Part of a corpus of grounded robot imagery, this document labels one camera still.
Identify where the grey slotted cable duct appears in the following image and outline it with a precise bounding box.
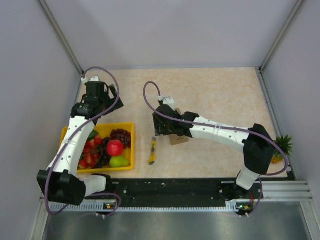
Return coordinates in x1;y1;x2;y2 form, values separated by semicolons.
49;200;117;212

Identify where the yellow utility knife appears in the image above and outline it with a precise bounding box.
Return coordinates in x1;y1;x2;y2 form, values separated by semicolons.
148;136;157;166

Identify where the green pear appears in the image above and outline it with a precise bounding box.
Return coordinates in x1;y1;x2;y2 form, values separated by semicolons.
109;155;130;168

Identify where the red strawberry cluster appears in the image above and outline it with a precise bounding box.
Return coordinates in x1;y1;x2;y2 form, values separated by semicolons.
78;134;103;170

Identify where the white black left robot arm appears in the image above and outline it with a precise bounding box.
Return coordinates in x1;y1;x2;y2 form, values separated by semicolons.
37;80;124;206

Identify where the brown cardboard express box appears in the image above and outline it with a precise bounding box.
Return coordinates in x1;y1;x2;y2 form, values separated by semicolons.
168;107;189;146

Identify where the dark purple grape bunch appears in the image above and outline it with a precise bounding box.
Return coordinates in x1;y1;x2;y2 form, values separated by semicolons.
94;129;132;169

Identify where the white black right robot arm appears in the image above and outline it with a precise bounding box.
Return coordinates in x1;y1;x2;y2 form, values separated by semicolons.
152;104;275;201

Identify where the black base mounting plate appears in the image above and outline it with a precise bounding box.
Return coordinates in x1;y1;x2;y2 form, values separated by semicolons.
84;177;263;208

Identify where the pineapple with green crown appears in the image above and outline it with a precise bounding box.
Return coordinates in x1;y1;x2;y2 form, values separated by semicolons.
271;135;294;165

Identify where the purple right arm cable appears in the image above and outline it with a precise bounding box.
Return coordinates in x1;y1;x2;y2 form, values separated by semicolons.
143;81;290;217

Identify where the red apple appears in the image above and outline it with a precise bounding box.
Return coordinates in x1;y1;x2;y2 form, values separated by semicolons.
106;139;124;157

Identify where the yellow plastic fruit bin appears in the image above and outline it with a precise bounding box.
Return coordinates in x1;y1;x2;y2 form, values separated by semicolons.
53;118;135;176

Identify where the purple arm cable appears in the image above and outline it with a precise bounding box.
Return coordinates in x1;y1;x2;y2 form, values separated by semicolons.
44;66;123;217
143;81;290;217

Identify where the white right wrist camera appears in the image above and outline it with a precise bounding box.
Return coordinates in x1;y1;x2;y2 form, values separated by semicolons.
158;95;175;106

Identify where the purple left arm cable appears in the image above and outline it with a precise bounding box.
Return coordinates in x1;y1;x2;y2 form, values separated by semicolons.
44;66;123;217

